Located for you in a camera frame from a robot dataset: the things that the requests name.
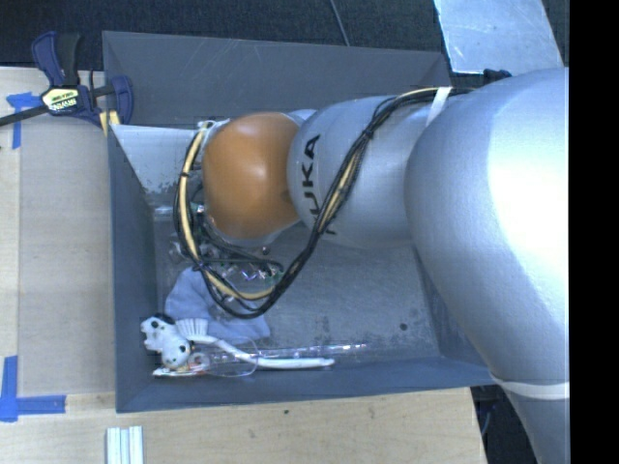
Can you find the pale blue cloth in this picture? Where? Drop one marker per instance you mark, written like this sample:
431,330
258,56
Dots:
193,298

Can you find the clear glass thing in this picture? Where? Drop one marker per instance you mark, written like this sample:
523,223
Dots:
302,351

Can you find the white black-spotted toy animal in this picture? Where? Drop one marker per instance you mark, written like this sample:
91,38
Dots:
164,339

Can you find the white brush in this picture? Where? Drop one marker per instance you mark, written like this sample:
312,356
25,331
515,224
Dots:
290,363

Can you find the grey metal bin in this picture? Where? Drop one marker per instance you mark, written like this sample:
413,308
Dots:
358,298

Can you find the small orange and white thing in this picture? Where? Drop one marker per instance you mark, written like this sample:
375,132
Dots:
184,369

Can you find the pale wood board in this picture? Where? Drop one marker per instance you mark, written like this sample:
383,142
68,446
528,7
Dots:
67,259

